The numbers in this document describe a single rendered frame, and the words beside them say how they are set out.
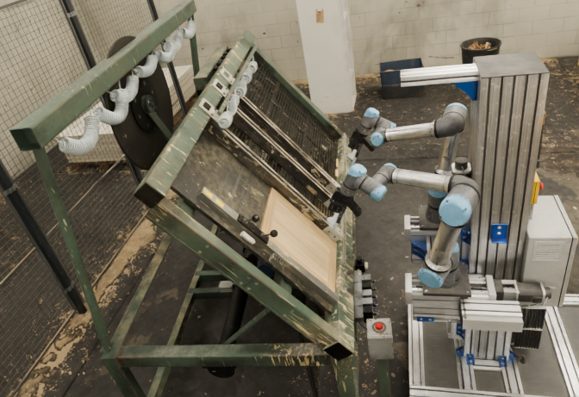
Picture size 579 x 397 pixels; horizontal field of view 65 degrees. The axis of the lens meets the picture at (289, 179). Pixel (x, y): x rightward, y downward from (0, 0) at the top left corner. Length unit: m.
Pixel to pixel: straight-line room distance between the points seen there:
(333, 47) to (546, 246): 4.41
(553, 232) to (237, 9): 6.39
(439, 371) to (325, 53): 4.39
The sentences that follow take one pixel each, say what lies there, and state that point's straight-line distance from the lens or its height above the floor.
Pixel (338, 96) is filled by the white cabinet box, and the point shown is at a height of 0.26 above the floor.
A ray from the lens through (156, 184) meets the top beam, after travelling 1.91.
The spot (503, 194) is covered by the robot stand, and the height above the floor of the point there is 1.45.
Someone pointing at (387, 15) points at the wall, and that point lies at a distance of 7.55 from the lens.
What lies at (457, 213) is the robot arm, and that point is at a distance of 1.89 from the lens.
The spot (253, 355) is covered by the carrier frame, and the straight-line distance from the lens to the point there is 2.55.
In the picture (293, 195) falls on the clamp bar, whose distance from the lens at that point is 2.69.
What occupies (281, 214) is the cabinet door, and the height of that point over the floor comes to 1.26.
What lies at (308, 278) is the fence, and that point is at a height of 1.09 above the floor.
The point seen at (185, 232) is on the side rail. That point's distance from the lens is 1.99.
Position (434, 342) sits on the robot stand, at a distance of 3.23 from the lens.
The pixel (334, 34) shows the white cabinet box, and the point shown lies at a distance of 6.21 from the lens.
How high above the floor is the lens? 2.78
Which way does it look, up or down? 32 degrees down
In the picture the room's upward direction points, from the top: 11 degrees counter-clockwise
